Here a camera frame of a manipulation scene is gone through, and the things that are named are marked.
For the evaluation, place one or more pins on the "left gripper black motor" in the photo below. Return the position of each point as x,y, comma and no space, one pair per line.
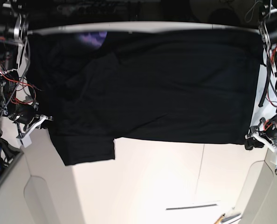
263,134

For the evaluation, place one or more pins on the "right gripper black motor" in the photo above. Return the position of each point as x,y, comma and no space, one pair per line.
27,119

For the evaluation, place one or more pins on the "black T-shirt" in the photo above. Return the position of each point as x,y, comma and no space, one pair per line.
192,86

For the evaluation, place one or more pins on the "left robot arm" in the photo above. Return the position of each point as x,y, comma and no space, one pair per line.
267,26

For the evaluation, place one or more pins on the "yellow handled tool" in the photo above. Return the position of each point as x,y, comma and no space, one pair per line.
218,221

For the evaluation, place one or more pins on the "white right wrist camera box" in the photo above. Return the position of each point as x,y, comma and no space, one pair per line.
24,141

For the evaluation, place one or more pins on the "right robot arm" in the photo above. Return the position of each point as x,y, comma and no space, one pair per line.
17,96

